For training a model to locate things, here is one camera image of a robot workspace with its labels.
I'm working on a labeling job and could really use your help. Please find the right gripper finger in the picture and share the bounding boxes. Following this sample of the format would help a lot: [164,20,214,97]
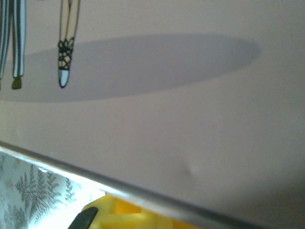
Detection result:
[68,194,196,229]

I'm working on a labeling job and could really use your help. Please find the pink illustrated box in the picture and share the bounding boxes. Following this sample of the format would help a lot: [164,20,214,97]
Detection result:
[0,0,305,229]

